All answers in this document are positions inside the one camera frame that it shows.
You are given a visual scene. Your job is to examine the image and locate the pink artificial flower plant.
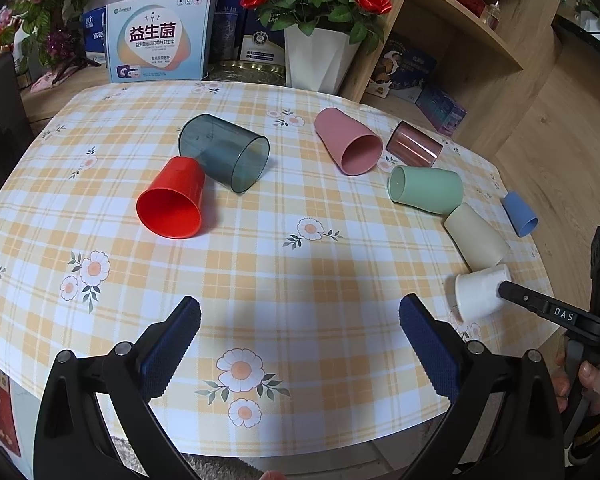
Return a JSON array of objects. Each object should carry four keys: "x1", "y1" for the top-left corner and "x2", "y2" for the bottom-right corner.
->
[{"x1": 9, "y1": 0, "x2": 137, "y2": 72}]

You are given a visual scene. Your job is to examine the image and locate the blue picture box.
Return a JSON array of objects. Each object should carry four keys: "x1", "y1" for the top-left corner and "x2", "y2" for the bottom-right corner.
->
[{"x1": 367, "y1": 34, "x2": 439, "y2": 104}]

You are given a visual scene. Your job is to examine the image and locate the small white blue box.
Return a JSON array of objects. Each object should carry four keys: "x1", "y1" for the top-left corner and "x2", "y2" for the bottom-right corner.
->
[{"x1": 82, "y1": 6, "x2": 109, "y2": 66}]

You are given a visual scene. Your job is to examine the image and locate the pink cup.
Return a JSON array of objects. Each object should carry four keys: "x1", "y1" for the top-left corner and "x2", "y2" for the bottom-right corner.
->
[{"x1": 314, "y1": 108, "x2": 384, "y2": 177}]

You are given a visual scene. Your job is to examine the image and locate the red cup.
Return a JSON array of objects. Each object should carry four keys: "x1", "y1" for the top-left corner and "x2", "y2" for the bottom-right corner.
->
[{"x1": 136, "y1": 156, "x2": 207, "y2": 239}]

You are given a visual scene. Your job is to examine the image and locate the potted red roses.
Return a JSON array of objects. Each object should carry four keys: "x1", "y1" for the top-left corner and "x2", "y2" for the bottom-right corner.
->
[{"x1": 220, "y1": 0, "x2": 394, "y2": 96}]

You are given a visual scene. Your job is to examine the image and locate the pink floral cloth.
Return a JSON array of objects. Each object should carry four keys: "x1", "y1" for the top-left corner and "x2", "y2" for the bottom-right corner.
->
[{"x1": 30, "y1": 69, "x2": 77, "y2": 94}]

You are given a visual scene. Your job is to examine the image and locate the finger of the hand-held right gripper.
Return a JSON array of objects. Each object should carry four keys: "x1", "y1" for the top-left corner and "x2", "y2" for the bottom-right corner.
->
[{"x1": 497, "y1": 280, "x2": 600, "y2": 337}]

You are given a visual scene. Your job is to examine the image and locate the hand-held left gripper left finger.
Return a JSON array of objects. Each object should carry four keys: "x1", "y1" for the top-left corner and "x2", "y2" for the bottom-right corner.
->
[{"x1": 32, "y1": 296, "x2": 202, "y2": 480}]

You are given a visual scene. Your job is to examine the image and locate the dark blue patterned box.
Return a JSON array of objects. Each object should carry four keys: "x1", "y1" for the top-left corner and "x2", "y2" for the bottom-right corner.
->
[{"x1": 175, "y1": 0, "x2": 247, "y2": 69}]

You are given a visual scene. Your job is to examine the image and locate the dark blue emblem box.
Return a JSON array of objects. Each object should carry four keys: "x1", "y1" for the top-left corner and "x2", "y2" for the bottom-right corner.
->
[{"x1": 242, "y1": 9, "x2": 287, "y2": 69}]

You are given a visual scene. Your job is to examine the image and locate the wooden shelf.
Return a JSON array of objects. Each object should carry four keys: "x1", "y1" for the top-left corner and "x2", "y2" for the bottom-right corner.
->
[{"x1": 339, "y1": 0, "x2": 569, "y2": 133}]

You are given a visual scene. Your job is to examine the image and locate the gold tray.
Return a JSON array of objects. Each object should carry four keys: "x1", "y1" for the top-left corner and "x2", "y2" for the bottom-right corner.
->
[{"x1": 207, "y1": 59, "x2": 287, "y2": 86}]

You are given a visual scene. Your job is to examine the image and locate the green cup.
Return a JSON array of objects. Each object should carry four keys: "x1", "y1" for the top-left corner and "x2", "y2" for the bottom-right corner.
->
[{"x1": 387, "y1": 165, "x2": 464, "y2": 216}]

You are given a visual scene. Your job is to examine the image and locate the blue cup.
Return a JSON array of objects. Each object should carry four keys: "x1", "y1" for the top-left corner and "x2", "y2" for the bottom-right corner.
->
[{"x1": 502, "y1": 191, "x2": 540, "y2": 237}]

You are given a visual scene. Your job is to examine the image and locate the white cup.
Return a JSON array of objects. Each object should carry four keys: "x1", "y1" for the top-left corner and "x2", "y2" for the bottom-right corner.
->
[{"x1": 454, "y1": 263, "x2": 512, "y2": 322}]

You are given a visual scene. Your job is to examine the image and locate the purple box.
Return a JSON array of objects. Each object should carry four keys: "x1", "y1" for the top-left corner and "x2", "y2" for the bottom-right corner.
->
[{"x1": 414, "y1": 85, "x2": 468, "y2": 137}]

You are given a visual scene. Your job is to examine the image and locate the transparent brown cup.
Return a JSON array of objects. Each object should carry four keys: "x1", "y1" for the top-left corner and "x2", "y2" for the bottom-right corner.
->
[{"x1": 385, "y1": 121, "x2": 444, "y2": 169}]

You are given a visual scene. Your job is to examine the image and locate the blue and white product box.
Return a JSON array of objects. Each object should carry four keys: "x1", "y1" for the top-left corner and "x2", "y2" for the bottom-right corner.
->
[{"x1": 105, "y1": 0, "x2": 217, "y2": 84}]

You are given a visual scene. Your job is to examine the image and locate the beige cup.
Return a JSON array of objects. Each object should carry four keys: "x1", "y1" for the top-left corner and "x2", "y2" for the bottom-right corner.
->
[{"x1": 443, "y1": 203, "x2": 512, "y2": 268}]

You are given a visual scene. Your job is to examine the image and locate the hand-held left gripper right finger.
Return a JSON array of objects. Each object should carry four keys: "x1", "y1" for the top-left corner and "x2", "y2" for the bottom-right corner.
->
[{"x1": 397, "y1": 293, "x2": 567, "y2": 480}]

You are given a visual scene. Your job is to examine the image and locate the black chair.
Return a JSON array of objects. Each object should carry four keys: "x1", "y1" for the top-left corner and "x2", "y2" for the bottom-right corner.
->
[{"x1": 0, "y1": 51, "x2": 34, "y2": 206}]

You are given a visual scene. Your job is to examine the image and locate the person's right hand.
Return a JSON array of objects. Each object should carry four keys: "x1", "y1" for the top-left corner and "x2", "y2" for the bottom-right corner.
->
[{"x1": 554, "y1": 339, "x2": 600, "y2": 417}]

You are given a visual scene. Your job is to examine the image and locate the small clear bottle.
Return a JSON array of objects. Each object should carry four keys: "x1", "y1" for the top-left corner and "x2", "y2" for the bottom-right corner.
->
[{"x1": 482, "y1": 0, "x2": 504, "y2": 29}]

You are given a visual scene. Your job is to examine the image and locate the transparent dark grey cup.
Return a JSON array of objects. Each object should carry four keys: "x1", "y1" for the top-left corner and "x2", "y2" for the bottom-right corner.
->
[{"x1": 178, "y1": 114, "x2": 271, "y2": 195}]

